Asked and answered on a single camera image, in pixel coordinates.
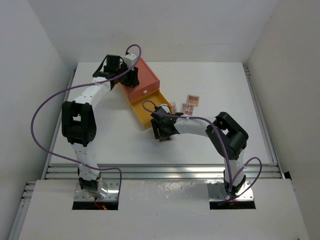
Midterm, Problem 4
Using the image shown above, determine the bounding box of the orange drawer box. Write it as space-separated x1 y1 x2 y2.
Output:
118 58 160 103

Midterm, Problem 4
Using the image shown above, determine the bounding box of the pink eyeshadow palette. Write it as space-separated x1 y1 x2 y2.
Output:
180 103 195 116

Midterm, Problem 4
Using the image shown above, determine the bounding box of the aluminium frame rail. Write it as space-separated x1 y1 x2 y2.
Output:
42 163 283 180

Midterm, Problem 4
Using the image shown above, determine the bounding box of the white front cover panel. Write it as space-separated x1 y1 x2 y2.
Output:
19 179 309 240

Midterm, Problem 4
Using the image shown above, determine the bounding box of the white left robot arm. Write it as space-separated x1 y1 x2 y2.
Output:
61 52 139 199

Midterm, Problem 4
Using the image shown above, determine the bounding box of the small clear eyeshadow palette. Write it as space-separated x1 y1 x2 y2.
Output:
170 102 177 114

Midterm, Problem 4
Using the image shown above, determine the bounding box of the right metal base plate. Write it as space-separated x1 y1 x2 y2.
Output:
207 180 254 202

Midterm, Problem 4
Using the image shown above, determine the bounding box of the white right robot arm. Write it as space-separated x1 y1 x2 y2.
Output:
151 106 249 197

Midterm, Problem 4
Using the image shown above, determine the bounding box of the purple cable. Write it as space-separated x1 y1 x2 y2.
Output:
30 44 143 200
141 100 263 202

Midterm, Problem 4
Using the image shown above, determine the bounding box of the brown eyeshadow palette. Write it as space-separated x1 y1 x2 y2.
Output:
186 94 200 107

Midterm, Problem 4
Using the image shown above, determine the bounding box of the metal base plate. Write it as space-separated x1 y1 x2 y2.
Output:
207 180 254 202
74 181 119 202

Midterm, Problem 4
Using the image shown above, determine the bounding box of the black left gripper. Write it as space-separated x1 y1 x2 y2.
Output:
114 62 139 88

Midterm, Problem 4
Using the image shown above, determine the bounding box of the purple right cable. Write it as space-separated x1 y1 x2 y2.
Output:
141 100 263 202

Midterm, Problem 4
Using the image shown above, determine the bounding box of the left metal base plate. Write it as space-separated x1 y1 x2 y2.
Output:
74 181 119 202

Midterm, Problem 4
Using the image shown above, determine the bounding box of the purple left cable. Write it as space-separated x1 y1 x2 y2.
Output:
30 44 143 200

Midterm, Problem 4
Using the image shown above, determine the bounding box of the colourful eyeshadow palette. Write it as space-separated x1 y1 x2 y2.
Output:
159 136 172 143

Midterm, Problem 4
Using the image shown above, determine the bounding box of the yellow drawer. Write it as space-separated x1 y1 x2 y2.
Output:
130 89 173 131

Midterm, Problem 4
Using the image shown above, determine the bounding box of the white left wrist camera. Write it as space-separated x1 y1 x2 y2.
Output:
123 53 138 69

